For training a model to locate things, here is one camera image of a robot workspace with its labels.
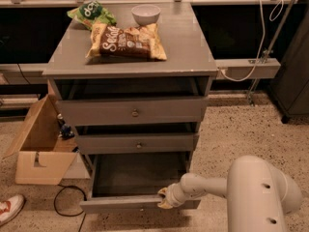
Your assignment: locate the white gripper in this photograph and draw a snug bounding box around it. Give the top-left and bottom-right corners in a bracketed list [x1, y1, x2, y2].
[157, 184, 188, 210]

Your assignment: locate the grey bottom drawer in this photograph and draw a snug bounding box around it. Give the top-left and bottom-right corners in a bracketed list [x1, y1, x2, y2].
[80, 152, 190, 214]

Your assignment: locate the grey drawer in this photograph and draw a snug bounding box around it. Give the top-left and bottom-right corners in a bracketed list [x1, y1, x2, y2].
[76, 133, 199, 155]
[57, 97, 207, 127]
[80, 152, 190, 214]

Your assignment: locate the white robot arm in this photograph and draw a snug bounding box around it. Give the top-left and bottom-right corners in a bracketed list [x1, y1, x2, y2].
[158, 156, 302, 232]

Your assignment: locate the grey middle drawer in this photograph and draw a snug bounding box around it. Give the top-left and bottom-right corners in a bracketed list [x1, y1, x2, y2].
[76, 133, 199, 155]

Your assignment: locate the grey top drawer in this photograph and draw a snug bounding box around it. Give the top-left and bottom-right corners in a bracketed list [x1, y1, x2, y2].
[57, 97, 207, 127]

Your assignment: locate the grey drawer cabinet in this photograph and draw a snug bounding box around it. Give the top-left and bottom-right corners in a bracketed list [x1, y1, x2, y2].
[42, 1, 219, 180]

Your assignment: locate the open cardboard box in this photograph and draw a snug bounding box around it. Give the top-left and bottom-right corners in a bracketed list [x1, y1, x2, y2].
[4, 96, 85, 185]

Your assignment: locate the blue toy figure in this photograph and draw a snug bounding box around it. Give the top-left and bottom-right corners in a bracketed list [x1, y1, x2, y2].
[57, 114, 74, 139]

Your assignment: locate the white red sneaker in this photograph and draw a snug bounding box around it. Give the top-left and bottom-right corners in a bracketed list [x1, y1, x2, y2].
[0, 194, 25, 226]

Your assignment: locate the brown yellow snack bag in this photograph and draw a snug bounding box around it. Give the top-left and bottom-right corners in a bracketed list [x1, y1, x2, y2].
[87, 22, 167, 61]

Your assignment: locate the dark grey side cabinet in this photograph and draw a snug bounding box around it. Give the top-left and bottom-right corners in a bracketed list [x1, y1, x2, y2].
[269, 12, 309, 124]

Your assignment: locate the metal diagonal rod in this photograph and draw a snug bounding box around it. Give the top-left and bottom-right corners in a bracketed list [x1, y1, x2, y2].
[244, 0, 296, 106]

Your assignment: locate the white bowl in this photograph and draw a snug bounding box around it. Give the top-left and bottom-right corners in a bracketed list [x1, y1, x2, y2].
[131, 4, 161, 26]

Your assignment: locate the green chip bag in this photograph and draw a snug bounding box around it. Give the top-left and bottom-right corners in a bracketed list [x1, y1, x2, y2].
[67, 1, 117, 30]

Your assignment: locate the black floor cable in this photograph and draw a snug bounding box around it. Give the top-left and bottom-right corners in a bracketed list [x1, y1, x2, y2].
[52, 185, 88, 232]

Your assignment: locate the white hanging cable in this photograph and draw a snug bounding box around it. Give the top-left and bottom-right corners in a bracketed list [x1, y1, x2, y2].
[218, 0, 297, 83]

